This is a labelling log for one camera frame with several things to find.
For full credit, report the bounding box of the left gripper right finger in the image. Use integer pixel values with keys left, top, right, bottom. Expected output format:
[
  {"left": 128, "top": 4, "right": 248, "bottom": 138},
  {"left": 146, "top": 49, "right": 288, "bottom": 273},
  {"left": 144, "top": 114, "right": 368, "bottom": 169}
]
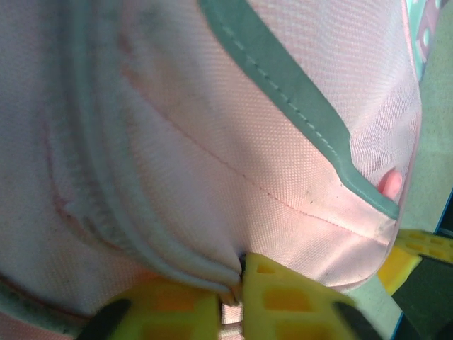
[{"left": 240, "top": 251, "right": 376, "bottom": 340}]

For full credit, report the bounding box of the pink school backpack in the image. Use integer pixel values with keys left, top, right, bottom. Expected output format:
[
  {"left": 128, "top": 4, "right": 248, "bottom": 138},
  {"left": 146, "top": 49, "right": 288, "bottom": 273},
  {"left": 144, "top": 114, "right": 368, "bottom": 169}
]
[{"left": 0, "top": 0, "right": 443, "bottom": 340}]

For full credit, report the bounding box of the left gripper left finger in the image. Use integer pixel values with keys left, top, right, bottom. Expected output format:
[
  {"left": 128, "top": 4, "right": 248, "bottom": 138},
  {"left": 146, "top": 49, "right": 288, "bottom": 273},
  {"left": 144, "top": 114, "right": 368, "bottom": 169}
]
[{"left": 79, "top": 279, "right": 220, "bottom": 340}]

